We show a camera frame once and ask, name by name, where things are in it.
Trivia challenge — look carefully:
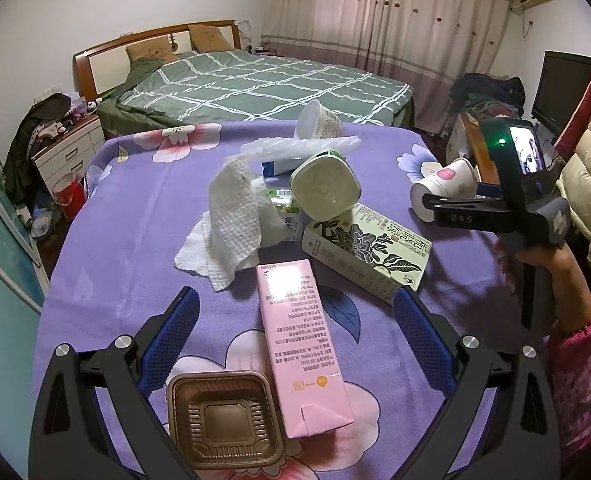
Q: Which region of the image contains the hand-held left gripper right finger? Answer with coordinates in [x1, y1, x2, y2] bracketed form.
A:
[393, 289, 561, 480]

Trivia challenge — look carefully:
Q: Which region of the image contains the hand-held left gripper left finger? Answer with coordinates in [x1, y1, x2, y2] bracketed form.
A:
[28, 286, 201, 480]

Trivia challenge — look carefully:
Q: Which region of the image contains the white flower-print paper cup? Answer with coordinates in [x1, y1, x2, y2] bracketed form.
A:
[409, 157, 479, 223]

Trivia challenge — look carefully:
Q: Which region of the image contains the green floral drink carton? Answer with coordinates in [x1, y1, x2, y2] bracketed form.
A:
[301, 202, 429, 306]

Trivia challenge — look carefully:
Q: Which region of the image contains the person's right forearm pink sleeve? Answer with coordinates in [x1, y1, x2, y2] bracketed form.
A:
[548, 292, 591, 467]

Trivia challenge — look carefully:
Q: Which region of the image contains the person's right hand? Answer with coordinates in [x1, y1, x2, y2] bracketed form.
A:
[493, 237, 591, 333]

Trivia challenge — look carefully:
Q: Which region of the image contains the wooden desk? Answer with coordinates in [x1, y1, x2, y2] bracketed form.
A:
[458, 112, 501, 186]

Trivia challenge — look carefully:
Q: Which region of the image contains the white drawer cabinet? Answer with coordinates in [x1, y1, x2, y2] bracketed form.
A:
[445, 115, 471, 161]

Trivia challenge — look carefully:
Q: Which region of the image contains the cream puffer jacket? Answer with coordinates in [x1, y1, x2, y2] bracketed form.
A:
[555, 107, 591, 281]

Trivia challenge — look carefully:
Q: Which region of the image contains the pile of dark clothes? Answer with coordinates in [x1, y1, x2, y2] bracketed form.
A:
[448, 72, 526, 121]

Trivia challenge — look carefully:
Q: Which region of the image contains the purple floral tablecloth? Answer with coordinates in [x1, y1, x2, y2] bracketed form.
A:
[30, 121, 571, 480]

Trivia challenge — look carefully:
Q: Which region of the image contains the brown plastic tray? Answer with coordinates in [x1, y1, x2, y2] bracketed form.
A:
[167, 371, 286, 471]

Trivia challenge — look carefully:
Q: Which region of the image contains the black television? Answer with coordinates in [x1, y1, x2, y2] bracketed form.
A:
[531, 51, 591, 133]

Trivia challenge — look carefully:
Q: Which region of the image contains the pink drink carton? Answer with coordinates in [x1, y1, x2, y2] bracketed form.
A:
[256, 259, 352, 438]

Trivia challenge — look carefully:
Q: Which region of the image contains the white paper towel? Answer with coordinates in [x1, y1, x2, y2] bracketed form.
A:
[174, 155, 286, 292]

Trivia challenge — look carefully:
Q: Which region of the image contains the square green-white yogurt cup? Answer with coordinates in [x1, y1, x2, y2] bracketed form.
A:
[290, 152, 363, 221]

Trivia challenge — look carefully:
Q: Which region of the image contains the red bucket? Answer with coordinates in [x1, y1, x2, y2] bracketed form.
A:
[52, 172, 86, 221]

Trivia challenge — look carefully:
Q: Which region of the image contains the teal wardrobe door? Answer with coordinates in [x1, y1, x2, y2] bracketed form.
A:
[0, 110, 46, 461]

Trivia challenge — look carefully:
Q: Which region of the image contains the white plastic cup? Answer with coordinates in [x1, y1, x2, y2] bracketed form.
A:
[295, 99, 343, 140]

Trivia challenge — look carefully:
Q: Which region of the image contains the blue silver tube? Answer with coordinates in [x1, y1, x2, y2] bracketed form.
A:
[260, 157, 301, 178]

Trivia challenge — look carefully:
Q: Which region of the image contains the pink striped curtain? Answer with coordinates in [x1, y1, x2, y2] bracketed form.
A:
[260, 0, 513, 133]

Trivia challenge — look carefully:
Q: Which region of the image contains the white nightstand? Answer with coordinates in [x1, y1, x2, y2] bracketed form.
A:
[32, 112, 107, 183]

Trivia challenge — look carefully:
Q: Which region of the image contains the dark jacket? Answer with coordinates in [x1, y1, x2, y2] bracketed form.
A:
[3, 92, 71, 206]

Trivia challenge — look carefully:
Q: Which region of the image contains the bed with green quilt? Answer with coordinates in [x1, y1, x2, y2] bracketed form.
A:
[98, 49, 416, 141]

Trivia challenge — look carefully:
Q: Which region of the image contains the wooden headboard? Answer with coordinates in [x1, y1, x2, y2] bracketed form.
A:
[72, 20, 241, 101]

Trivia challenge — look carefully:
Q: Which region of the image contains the brown pillow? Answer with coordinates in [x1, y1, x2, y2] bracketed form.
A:
[188, 24, 236, 52]
[126, 36, 174, 63]

